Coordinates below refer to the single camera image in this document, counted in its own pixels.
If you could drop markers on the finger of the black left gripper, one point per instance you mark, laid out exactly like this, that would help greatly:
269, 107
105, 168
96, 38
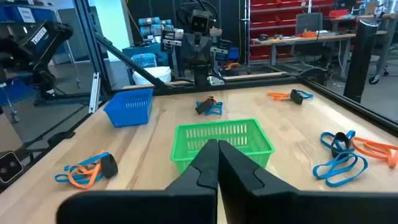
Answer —
204, 49
189, 49

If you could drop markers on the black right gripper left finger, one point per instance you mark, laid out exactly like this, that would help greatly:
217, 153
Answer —
140, 208

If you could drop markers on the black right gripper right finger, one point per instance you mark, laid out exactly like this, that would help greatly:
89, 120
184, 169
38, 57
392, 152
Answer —
280, 208

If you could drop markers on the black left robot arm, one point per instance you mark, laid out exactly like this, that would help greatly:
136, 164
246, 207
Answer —
201, 76

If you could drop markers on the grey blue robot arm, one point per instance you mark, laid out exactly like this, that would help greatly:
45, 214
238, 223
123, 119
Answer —
149, 21

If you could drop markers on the blue plastic crate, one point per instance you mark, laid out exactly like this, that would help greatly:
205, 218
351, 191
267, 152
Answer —
144, 60

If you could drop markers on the white bucket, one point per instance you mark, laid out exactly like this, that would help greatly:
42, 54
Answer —
155, 74

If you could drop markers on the red storage bin shelf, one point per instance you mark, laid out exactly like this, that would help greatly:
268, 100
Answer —
264, 18

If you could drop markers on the green plastic basket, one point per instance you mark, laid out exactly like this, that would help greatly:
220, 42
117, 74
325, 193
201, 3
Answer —
183, 157

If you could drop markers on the blue plastic basket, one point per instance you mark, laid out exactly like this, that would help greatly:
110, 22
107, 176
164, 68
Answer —
130, 116

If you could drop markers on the silver aluminium extrusion bar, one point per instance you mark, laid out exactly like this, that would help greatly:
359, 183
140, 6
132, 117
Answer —
94, 93

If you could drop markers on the grey workbench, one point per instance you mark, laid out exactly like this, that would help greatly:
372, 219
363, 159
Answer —
311, 39

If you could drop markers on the black office chair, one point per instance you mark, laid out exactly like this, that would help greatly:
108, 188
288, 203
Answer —
309, 23

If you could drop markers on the black round standing pole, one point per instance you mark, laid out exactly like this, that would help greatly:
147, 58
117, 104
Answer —
360, 62

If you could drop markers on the blue storage bin shelf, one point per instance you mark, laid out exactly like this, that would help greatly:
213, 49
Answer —
12, 14

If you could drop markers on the wooden workbench with wheels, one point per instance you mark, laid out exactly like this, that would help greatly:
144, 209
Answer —
385, 46

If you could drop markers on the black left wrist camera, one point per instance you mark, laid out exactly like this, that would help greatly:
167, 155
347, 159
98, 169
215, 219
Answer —
202, 21

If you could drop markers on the white bracket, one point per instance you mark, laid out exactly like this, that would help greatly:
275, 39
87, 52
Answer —
216, 81

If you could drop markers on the black stereo camera module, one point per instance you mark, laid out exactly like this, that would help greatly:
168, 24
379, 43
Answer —
9, 168

